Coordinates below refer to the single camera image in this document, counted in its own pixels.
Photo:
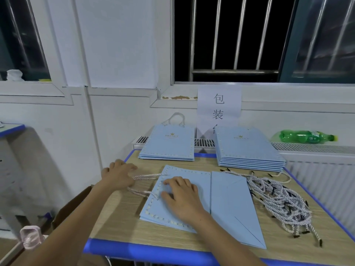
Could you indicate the teal framed sliding window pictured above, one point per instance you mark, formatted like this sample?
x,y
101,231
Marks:
x,y
321,41

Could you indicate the pink water bottle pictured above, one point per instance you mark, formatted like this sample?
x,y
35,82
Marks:
x,y
33,238

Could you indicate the person's right forearm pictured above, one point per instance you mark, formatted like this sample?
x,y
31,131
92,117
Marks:
x,y
227,243

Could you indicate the metal window grille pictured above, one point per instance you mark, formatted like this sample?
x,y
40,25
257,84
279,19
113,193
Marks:
x,y
233,71

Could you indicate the stack of finished bags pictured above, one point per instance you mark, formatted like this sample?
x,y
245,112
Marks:
x,y
233,202

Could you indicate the person's right hand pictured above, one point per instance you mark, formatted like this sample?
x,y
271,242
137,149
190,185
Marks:
x,y
184,201

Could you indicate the person's left forearm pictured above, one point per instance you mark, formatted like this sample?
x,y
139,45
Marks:
x,y
61,230

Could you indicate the small white container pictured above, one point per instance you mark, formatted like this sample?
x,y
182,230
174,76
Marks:
x,y
14,75

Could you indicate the blue-edged wooden desk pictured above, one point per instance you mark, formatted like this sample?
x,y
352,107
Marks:
x,y
116,218

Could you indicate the white framed window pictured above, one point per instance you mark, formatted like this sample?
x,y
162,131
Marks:
x,y
61,47

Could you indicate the stack of blue paper bags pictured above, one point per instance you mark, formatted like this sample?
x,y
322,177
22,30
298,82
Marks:
x,y
247,146

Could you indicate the person's left hand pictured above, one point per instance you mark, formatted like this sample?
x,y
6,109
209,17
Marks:
x,y
117,175

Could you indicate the green plastic bottle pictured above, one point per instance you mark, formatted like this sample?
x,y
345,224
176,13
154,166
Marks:
x,y
305,136

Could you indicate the grey metal desk blue edge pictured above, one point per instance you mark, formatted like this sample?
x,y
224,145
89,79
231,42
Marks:
x,y
14,174

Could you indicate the white paper sign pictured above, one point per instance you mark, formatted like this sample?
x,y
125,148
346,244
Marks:
x,y
219,108

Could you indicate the white radiator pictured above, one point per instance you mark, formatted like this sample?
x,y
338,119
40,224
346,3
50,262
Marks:
x,y
327,185

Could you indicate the brown cardboard box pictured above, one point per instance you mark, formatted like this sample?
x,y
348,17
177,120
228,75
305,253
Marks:
x,y
69,205

